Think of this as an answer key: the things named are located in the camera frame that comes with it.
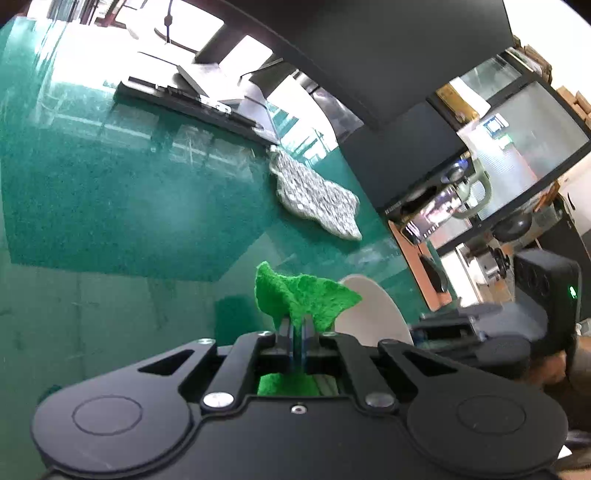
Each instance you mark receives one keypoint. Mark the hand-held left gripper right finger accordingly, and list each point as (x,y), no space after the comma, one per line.
(301,344)

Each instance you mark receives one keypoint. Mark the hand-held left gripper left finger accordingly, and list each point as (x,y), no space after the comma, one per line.
(289,344)

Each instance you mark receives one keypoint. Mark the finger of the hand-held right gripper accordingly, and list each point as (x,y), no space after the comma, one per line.
(443,341)
(461,314)

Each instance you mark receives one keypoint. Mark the green cleaning cloth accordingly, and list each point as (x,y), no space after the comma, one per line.
(300,295)

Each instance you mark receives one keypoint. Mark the white bowl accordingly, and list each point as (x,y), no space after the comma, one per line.
(369,314)

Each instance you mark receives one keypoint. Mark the person's right hand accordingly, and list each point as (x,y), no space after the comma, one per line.
(551,367)

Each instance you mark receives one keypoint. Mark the black computer mouse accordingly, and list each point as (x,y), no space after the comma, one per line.
(434,272)

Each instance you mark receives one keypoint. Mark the brown desk mat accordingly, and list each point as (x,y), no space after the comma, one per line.
(406,258)

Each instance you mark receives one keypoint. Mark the black dome-shaped object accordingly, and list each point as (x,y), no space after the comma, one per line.
(515,227)

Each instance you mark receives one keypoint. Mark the lit colourful screen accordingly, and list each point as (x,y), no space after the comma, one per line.
(431,220)

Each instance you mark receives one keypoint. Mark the pale green looped holder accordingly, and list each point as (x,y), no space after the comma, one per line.
(471,194)

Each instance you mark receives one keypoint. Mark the grey patterned cloth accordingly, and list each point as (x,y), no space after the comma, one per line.
(318,198)

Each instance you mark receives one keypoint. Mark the black keyboard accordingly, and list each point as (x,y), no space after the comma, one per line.
(184,99)

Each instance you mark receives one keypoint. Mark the large black monitor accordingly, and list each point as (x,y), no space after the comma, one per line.
(369,50)

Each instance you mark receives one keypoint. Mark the black monitor stand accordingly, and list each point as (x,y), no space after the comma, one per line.
(217,50)

